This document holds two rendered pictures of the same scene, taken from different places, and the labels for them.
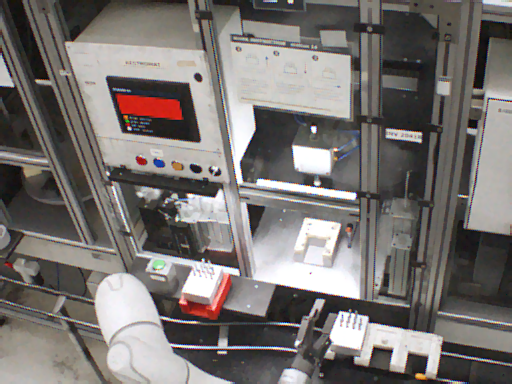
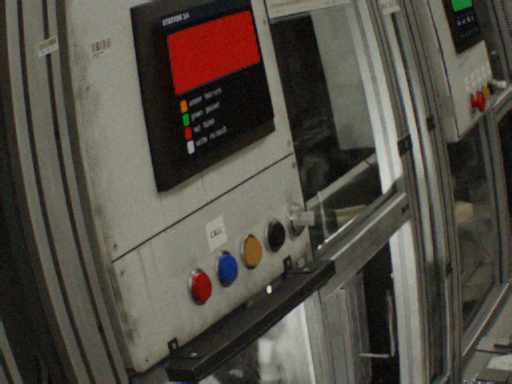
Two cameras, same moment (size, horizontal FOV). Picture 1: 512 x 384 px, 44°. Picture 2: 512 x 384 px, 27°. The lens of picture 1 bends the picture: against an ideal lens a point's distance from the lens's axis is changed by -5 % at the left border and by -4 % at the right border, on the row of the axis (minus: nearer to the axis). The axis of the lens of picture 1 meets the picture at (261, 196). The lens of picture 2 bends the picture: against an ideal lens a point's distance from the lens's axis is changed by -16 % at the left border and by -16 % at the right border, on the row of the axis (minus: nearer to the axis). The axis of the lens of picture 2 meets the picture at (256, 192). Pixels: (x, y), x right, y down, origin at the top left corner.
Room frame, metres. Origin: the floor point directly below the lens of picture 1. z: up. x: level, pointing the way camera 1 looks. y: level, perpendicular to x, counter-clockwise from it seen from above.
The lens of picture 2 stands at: (1.34, 1.53, 1.77)
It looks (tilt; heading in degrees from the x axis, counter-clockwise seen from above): 12 degrees down; 275
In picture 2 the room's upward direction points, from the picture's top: 11 degrees counter-clockwise
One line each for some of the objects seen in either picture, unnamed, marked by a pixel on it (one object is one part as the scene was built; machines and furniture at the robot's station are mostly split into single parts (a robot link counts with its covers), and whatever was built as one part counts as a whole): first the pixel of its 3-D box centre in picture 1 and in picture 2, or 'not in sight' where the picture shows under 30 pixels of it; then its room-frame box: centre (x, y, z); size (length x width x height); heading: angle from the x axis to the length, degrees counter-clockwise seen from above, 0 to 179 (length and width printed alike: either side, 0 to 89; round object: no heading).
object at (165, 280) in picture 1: (163, 274); not in sight; (1.44, 0.37, 0.97); 0.08 x 0.08 x 0.12; 67
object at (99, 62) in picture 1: (164, 91); (107, 115); (1.60, 0.24, 1.60); 0.42 x 0.29 x 0.46; 67
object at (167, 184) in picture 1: (161, 180); (252, 312); (1.48, 0.29, 1.37); 0.36 x 0.04 x 0.04; 67
